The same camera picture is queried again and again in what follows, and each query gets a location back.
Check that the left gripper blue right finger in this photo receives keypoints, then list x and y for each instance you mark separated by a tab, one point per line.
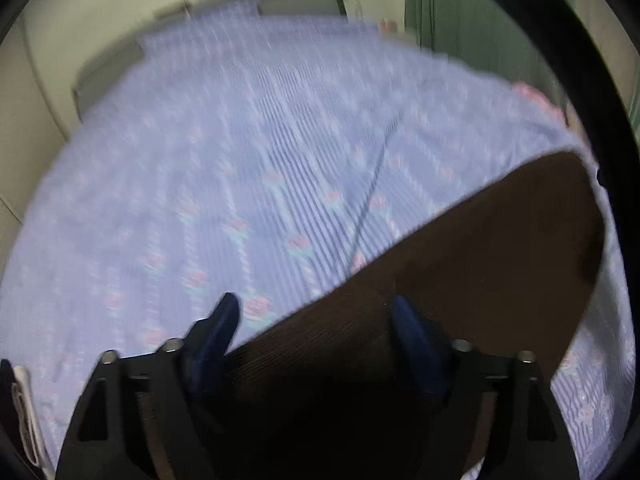
527	436

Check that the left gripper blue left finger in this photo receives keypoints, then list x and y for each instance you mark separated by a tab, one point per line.
138	417

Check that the dark brown knit pants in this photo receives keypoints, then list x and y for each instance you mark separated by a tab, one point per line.
324	393

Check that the cream folded garment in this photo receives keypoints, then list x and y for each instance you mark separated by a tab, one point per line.
28	425

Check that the black folded garment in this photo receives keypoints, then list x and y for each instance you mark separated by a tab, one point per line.
13	411

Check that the lavender floral bed sheet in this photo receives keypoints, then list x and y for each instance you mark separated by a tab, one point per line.
273	159

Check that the pink cloth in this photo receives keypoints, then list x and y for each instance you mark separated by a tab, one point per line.
564	113

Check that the green curtain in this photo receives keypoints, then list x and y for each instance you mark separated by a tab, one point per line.
484	37

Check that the grey upholstered headboard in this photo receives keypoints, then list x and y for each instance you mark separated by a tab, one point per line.
101	72

